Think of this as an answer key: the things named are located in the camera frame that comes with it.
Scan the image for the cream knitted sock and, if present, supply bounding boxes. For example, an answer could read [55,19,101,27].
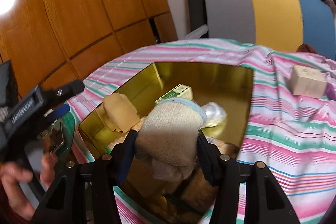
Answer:
[135,98,206,181]

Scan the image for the small green medicine box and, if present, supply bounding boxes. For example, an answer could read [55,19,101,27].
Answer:
[155,84,194,104]

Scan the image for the large beige medicine box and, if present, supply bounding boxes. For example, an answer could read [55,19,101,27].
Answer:
[290,65,327,99]

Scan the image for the person's left hand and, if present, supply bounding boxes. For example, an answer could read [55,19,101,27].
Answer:
[0,151,59,222]

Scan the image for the gold metal tin box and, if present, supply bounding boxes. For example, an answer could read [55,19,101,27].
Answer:
[79,62,253,223]

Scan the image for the white plastic bag in tin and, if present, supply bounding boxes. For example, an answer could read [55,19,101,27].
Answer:
[201,102,227,127]

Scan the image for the wooden wardrobe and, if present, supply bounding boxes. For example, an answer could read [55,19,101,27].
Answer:
[1,0,177,96]

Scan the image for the striped pink green bedsheet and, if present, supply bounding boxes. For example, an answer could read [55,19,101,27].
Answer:
[68,39,335,223]

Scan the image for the purple snack packet right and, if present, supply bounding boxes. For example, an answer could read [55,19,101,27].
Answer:
[325,83,336,101]

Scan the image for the dark red cloth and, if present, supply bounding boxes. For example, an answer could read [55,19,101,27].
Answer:
[296,44,317,54]

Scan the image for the grey yellow blue chair back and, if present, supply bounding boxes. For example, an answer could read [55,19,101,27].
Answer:
[205,0,335,60]

